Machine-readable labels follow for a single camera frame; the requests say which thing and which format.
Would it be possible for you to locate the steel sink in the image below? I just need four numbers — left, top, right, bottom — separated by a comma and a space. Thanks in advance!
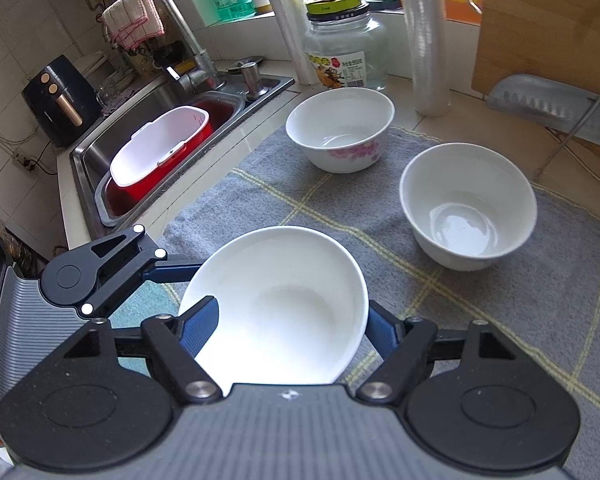
69, 76, 296, 226

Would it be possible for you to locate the clear glassware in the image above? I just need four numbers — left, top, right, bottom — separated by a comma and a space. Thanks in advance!
95, 50, 141, 108

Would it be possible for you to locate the grey checked dish mat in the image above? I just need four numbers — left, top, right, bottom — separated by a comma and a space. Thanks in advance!
107, 125, 600, 461

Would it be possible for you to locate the santoku knife black handle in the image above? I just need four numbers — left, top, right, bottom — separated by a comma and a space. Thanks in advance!
485, 74, 600, 153

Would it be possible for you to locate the white pink checked cloth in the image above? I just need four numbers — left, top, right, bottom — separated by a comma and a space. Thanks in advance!
101, 0, 165, 51

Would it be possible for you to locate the metal wire rack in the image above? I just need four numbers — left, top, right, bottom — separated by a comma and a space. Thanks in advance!
532, 77, 600, 181

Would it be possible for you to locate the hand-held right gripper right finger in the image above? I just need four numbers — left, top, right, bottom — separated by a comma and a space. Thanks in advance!
355, 300, 518, 406

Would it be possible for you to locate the steel kitchen faucet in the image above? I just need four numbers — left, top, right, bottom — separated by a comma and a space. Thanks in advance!
140, 0, 226, 96

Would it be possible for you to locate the red wash basin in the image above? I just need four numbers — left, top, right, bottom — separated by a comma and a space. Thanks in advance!
102, 99, 246, 211

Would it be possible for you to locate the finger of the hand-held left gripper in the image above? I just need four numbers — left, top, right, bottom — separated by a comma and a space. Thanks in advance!
80, 225, 204, 318

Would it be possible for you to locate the clear plastic wrap roll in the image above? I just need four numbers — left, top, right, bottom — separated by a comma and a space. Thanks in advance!
395, 0, 452, 117

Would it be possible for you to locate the wooden cutting board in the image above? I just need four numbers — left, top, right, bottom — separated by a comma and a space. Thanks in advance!
471, 0, 600, 153

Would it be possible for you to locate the white bowl pink floral print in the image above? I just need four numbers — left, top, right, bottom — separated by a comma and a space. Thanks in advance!
285, 87, 396, 175
399, 142, 538, 272
177, 226, 370, 393

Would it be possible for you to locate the red white plastic bin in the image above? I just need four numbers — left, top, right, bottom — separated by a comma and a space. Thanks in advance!
110, 106, 213, 201

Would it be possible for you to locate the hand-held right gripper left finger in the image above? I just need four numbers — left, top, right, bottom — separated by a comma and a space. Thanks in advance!
62, 295, 226, 406

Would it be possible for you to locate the glass jar green lid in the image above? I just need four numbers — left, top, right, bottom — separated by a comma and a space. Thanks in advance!
302, 0, 388, 92

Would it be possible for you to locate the black air fryer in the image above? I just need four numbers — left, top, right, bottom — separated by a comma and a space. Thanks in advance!
21, 55, 101, 148

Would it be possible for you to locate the steel sink strainer plug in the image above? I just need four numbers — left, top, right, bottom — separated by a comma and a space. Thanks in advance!
228, 55, 271, 101

